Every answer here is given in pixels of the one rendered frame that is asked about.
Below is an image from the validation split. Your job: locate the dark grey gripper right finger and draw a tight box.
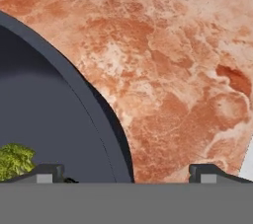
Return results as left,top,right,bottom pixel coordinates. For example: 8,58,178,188
188,163,252,185

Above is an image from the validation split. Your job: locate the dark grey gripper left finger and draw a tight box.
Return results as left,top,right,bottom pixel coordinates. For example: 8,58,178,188
7,163,66,185

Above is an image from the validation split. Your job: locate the green broccoli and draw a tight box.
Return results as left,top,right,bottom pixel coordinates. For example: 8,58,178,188
0,142,37,183

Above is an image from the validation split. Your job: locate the dark grey pot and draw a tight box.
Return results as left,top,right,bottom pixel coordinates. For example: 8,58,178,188
0,10,135,185

